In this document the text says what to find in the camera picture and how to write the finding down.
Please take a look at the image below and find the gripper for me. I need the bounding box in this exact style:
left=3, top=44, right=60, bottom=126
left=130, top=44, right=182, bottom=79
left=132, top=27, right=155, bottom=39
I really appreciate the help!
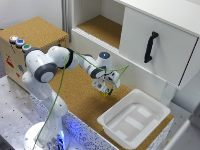
left=92, top=71, right=121, bottom=93

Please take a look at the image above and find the yellow block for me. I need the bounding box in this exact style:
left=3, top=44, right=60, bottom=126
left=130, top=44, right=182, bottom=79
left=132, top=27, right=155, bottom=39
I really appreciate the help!
left=101, top=91, right=111, bottom=98

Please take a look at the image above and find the white cabinet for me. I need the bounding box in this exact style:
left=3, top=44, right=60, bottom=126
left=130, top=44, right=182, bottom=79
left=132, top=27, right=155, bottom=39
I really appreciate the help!
left=70, top=0, right=200, bottom=113

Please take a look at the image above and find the white plastic box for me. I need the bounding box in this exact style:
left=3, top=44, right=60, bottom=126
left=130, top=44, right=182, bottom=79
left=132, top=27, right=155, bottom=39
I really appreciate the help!
left=96, top=88, right=172, bottom=150

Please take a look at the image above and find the white sliding door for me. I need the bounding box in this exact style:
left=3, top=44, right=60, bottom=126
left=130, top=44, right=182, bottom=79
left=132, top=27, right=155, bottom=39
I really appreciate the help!
left=118, top=6, right=200, bottom=88

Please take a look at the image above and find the green button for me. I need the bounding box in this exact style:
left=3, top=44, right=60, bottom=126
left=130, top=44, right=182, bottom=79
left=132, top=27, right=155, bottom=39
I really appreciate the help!
left=21, top=43, right=33, bottom=53

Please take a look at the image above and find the blue button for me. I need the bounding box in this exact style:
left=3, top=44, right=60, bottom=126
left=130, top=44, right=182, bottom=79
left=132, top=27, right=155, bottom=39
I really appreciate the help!
left=15, top=38, right=26, bottom=48

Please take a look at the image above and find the red button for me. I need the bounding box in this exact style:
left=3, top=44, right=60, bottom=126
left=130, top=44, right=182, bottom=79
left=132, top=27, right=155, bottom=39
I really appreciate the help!
left=8, top=34, right=19, bottom=44

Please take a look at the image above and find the green cable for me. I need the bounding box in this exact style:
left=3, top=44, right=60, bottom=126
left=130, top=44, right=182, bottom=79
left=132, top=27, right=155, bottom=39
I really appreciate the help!
left=32, top=50, right=130, bottom=150

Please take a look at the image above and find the black door handle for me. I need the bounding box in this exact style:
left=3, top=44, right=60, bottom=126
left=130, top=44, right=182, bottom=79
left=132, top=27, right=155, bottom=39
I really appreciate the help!
left=143, top=31, right=160, bottom=64

